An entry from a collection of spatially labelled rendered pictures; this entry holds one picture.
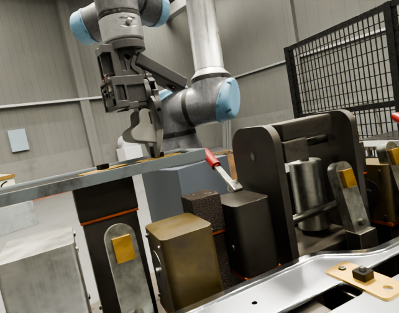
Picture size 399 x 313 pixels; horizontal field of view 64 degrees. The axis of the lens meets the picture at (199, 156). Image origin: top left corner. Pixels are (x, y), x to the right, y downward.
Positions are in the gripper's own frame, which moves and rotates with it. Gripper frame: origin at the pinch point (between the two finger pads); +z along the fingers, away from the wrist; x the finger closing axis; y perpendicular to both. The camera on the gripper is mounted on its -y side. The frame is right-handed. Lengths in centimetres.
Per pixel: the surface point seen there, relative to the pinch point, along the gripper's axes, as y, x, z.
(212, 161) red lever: -9.4, 4.0, 4.5
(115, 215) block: 11.0, 2.2, 9.2
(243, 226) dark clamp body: -2.8, 18.8, 13.0
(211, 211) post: -0.1, 14.8, 10.4
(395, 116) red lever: -55, 17, 4
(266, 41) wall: -859, -753, -240
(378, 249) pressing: -13.3, 32.9, 17.4
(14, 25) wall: -112, -1013, -380
